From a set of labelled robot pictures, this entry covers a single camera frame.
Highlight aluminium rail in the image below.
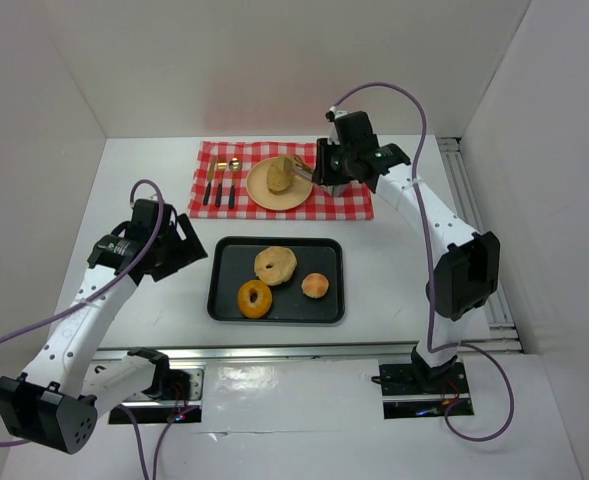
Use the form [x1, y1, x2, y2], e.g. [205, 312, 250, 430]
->
[81, 341, 428, 362]
[437, 137, 523, 354]

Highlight gold knife black handle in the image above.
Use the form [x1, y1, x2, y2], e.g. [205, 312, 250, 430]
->
[202, 156, 217, 206]

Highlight small round muffin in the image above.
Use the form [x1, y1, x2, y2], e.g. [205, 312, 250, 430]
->
[279, 156, 294, 175]

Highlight small round bun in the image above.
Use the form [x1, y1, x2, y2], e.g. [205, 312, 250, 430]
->
[301, 273, 329, 299]

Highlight gold fork black handle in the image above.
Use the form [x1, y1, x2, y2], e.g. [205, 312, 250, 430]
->
[215, 156, 228, 208]

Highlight metal tongs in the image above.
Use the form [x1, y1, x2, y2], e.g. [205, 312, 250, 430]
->
[288, 154, 348, 198]

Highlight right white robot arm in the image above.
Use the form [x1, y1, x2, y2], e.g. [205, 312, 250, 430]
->
[312, 107, 500, 387]

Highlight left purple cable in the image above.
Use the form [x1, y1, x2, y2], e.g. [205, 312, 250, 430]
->
[0, 179, 198, 480]

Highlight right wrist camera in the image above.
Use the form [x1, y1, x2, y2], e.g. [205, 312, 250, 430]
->
[325, 106, 348, 145]

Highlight large pale bagel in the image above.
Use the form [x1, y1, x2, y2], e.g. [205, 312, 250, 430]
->
[254, 246, 297, 286]

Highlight beige plate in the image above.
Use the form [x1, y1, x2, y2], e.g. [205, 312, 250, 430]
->
[246, 157, 313, 212]

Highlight aluminium rail right side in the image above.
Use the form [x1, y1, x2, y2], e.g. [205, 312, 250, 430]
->
[437, 137, 523, 354]

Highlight gold spoon black handle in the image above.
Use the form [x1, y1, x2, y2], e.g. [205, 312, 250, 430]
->
[228, 157, 242, 209]

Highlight orange glazed donut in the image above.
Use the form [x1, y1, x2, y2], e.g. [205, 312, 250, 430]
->
[237, 280, 273, 319]

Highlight aluminium rail front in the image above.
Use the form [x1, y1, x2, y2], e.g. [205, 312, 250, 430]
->
[81, 341, 428, 362]

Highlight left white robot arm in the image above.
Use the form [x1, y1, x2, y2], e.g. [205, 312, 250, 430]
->
[0, 199, 207, 454]

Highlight speckled oval bread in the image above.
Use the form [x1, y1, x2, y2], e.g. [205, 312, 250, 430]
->
[266, 156, 295, 194]

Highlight black baking tray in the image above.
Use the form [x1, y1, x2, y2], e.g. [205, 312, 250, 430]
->
[207, 236, 345, 325]

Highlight red checkered cloth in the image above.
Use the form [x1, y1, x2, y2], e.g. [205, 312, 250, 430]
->
[187, 141, 374, 221]

